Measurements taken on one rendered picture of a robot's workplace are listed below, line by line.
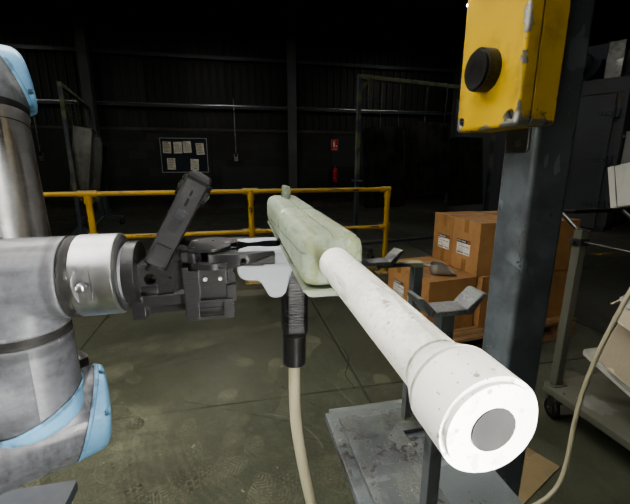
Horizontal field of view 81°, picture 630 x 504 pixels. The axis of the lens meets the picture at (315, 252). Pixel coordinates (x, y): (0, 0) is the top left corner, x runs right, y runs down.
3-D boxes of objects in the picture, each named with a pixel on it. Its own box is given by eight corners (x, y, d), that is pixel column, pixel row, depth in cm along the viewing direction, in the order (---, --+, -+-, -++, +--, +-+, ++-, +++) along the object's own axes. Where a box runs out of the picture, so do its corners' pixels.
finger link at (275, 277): (316, 291, 46) (240, 293, 45) (316, 244, 44) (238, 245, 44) (318, 300, 43) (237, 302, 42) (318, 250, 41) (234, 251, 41)
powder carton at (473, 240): (494, 262, 286) (499, 215, 278) (523, 272, 259) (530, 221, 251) (450, 265, 278) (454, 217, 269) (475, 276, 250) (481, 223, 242)
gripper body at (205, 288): (239, 295, 49) (142, 302, 47) (235, 231, 47) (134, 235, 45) (240, 317, 42) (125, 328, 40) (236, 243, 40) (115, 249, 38)
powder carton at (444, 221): (472, 253, 315) (476, 210, 306) (496, 261, 287) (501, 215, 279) (432, 255, 306) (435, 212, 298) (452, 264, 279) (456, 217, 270)
